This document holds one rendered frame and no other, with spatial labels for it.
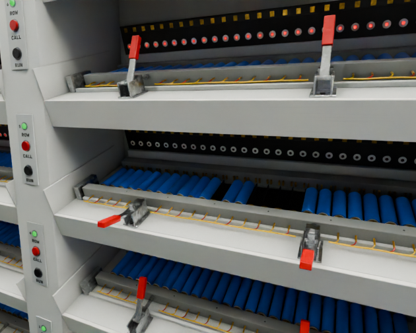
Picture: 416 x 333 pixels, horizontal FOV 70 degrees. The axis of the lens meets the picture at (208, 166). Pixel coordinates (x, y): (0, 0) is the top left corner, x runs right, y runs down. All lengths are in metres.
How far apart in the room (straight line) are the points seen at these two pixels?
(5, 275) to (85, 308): 0.24
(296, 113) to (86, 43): 0.43
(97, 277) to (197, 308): 0.22
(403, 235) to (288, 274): 0.14
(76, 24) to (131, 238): 0.39
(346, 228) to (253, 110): 0.19
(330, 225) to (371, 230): 0.05
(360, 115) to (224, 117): 0.15
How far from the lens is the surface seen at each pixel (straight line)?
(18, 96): 0.61
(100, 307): 0.65
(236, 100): 0.37
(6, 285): 0.81
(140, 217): 0.49
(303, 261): 0.33
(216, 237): 0.43
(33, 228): 0.64
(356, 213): 0.46
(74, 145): 0.61
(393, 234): 0.43
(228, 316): 0.55
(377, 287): 0.41
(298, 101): 0.36
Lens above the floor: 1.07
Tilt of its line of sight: 10 degrees down
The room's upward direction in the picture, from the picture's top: 1 degrees clockwise
